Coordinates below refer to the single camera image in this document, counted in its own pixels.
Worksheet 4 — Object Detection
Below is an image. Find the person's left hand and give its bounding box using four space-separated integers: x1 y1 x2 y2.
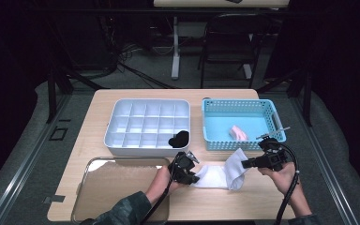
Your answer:
152 165 182 196

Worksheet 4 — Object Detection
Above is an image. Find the dark curtain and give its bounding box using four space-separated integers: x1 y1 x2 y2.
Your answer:
308 0 360 201
0 0 50 195

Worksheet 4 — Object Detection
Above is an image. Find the black folding chair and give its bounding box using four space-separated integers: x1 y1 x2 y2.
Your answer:
198 12 271 89

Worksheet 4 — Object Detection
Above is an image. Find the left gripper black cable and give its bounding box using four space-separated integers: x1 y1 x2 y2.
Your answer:
142 179 173 225

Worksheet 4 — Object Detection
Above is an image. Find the black floor cable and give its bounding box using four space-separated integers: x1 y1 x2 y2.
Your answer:
116 60 176 90

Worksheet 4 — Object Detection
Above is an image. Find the black sock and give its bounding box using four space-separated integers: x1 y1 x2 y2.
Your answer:
168 130 190 149

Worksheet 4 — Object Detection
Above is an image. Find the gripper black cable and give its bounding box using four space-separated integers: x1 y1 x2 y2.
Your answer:
142 179 173 225
271 141 301 225

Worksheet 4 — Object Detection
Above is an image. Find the blue perforated plastic basket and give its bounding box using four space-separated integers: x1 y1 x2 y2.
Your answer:
201 98 287 152

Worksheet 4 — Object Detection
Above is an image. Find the aluminium floor rail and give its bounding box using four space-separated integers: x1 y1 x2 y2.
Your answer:
0 93 73 225
289 93 360 225

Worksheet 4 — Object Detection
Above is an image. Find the person's right hand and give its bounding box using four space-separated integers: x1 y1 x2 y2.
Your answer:
257 161 299 196

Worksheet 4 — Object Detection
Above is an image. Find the grey tape piece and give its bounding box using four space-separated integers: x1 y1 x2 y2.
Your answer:
42 194 66 204

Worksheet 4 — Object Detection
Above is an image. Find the white sock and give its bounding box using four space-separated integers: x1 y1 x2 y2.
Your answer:
190 148 250 191

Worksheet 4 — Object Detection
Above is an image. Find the black metal stand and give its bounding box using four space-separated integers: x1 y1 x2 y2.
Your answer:
46 67 106 125
256 67 313 128

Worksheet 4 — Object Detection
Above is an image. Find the pink sock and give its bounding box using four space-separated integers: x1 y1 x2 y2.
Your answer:
229 125 249 143

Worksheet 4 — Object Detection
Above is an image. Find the white compartment organizer box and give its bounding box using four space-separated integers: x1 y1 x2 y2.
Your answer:
103 98 191 158

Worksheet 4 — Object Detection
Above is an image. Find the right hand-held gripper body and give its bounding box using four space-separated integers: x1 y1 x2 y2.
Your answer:
256 126 292 173

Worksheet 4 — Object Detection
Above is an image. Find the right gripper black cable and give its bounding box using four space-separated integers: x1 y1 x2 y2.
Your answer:
271 141 301 225

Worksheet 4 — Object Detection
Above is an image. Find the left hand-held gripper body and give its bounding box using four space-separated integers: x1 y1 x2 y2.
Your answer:
168 150 201 185

